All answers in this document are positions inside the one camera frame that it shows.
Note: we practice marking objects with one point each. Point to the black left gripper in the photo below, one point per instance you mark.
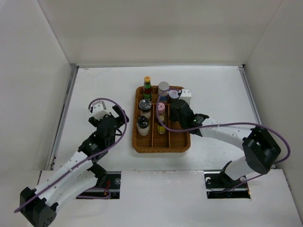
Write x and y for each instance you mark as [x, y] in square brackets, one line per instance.
[120, 113]

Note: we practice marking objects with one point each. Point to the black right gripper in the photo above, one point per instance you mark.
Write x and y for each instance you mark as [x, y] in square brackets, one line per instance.
[173, 115]

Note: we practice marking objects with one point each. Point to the brown spice jar red label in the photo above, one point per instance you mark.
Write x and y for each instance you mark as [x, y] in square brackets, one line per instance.
[174, 95]

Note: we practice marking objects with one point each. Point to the pink cap spice shaker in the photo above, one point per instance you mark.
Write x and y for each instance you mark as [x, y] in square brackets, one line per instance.
[160, 110]

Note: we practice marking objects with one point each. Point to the small yellow label bottle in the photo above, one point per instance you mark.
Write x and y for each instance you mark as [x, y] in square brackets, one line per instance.
[160, 128]

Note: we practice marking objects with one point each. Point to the clear jar grey lid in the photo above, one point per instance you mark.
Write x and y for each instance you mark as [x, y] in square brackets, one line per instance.
[145, 108]

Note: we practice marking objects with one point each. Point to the white bead jar silver lid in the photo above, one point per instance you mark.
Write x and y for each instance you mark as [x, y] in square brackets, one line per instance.
[163, 91]

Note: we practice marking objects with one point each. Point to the white bottle black cap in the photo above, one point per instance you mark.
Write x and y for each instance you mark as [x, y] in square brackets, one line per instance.
[143, 126]

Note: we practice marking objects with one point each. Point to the red sauce bottle yellow cap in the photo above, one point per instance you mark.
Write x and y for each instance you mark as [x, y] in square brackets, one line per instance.
[147, 88]

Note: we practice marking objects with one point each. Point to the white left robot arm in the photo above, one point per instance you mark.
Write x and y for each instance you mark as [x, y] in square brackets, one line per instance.
[41, 204]

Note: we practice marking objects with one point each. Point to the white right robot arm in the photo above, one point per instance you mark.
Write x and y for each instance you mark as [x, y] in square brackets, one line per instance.
[259, 147]

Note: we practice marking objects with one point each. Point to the brown wicker divided tray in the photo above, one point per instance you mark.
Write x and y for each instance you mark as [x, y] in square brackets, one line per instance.
[153, 142]

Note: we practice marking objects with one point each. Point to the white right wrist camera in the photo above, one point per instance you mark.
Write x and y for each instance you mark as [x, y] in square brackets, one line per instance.
[185, 95]

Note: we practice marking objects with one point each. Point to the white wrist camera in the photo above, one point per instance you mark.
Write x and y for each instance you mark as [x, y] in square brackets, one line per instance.
[185, 95]
[98, 109]

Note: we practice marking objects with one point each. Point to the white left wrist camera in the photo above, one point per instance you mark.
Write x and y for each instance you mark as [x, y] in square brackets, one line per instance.
[98, 109]

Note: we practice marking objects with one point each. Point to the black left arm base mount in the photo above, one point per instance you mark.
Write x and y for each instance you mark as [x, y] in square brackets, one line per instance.
[106, 188]

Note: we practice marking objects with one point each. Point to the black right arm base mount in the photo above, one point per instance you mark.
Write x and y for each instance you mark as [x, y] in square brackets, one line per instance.
[220, 186]

